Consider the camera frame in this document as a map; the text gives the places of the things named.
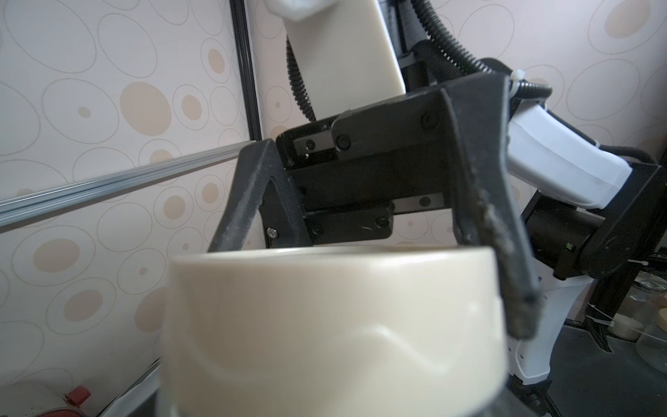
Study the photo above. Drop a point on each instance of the beige lidded jar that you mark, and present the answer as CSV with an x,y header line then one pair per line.
x,y
334,331

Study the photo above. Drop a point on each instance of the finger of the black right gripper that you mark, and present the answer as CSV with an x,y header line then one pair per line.
x,y
484,208
262,186

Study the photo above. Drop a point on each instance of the beige jar lid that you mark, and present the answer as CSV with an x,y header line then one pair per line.
x,y
626,328

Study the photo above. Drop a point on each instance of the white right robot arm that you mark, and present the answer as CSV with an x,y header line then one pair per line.
x,y
559,212

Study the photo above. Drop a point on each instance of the black vertical frame post left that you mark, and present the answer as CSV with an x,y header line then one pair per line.
x,y
239,19

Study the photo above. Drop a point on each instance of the red polka dot toaster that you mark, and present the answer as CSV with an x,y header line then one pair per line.
x,y
27,399

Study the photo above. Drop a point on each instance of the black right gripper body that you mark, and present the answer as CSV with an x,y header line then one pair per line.
x,y
355,172

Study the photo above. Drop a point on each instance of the aluminium horizontal back rail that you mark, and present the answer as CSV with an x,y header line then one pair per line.
x,y
23,211

